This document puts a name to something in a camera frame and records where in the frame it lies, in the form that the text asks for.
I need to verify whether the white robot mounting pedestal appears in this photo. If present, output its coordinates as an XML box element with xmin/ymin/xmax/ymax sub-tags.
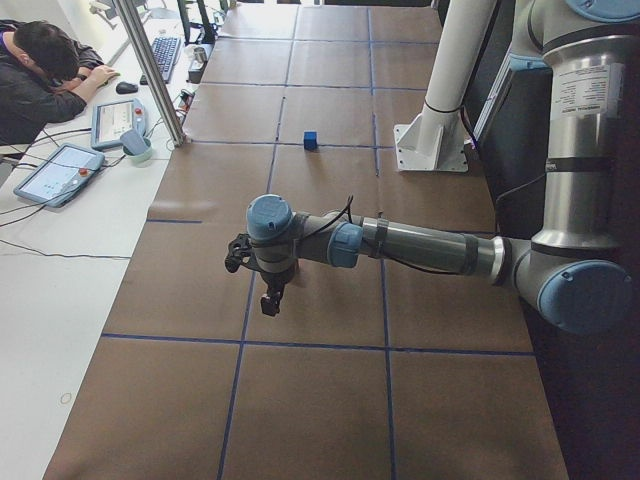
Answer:
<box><xmin>394</xmin><ymin>0</ymin><xmax>497</xmax><ymax>173</ymax></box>

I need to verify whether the black computer mouse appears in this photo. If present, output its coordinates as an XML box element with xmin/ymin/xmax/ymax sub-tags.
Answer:
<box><xmin>116</xmin><ymin>81</ymin><xmax>139</xmax><ymax>95</ymax></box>

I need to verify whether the near teach pendant tablet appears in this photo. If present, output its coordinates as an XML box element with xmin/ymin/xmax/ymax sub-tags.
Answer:
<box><xmin>13</xmin><ymin>143</ymin><xmax>105</xmax><ymax>208</ymax></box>

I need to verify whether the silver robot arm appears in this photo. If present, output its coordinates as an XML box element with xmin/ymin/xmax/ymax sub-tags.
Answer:
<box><xmin>225</xmin><ymin>1</ymin><xmax>639</xmax><ymax>334</ymax></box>

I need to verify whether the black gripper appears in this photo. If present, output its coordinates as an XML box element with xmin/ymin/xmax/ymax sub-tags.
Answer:
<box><xmin>260</xmin><ymin>264</ymin><xmax>296</xmax><ymax>316</ymax></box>

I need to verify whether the seated person in black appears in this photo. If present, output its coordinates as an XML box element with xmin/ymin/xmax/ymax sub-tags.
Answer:
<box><xmin>1</xmin><ymin>19</ymin><xmax>118</xmax><ymax>147</ymax></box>

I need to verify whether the black keyboard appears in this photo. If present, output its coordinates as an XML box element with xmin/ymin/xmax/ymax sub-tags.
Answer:
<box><xmin>151</xmin><ymin>36</ymin><xmax>182</xmax><ymax>84</ymax></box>

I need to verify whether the orange black connector strip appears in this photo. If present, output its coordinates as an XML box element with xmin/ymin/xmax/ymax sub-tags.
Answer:
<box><xmin>177</xmin><ymin>89</ymin><xmax>195</xmax><ymax>112</ymax></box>

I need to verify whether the blue wooden cube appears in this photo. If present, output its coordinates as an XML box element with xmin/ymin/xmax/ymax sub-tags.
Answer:
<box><xmin>303</xmin><ymin>130</ymin><xmax>318</xmax><ymax>151</ymax></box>

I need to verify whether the teach pendant tablet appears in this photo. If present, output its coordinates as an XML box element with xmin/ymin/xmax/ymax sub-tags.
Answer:
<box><xmin>91</xmin><ymin>98</ymin><xmax>148</xmax><ymax>151</ymax></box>
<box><xmin>13</xmin><ymin>143</ymin><xmax>105</xmax><ymax>208</ymax></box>

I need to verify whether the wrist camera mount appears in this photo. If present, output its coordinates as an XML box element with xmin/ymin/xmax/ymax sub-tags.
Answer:
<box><xmin>224</xmin><ymin>233</ymin><xmax>252</xmax><ymax>273</ymax></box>

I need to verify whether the far teach pendant tablet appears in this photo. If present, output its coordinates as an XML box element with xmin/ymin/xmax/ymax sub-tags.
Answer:
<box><xmin>91</xmin><ymin>98</ymin><xmax>148</xmax><ymax>151</ymax></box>

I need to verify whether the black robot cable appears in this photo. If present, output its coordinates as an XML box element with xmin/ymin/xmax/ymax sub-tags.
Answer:
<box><xmin>319</xmin><ymin>194</ymin><xmax>464</xmax><ymax>275</ymax></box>

